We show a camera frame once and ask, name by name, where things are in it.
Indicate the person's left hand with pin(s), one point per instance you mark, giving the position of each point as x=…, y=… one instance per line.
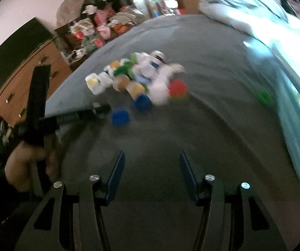
x=17, y=168

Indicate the light blue plastic basket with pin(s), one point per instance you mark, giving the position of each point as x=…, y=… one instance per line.
x=288, y=107

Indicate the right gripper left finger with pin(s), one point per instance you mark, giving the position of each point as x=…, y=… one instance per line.
x=98, y=191

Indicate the light blue duvet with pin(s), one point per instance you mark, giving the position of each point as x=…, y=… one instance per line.
x=265, y=20

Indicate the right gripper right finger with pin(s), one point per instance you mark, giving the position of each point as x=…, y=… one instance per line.
x=210, y=196

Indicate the blue bottle cap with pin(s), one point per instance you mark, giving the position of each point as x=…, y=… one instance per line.
x=142, y=103
x=120, y=118

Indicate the red bottle cap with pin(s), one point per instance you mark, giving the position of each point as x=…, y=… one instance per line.
x=177, y=89

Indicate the wooden drawer cabinet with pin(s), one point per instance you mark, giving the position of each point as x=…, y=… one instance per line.
x=15, y=91

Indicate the cluttered clothes pile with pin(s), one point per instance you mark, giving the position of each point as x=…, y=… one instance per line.
x=89, y=24

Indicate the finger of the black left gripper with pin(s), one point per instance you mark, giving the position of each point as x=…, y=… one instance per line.
x=97, y=112

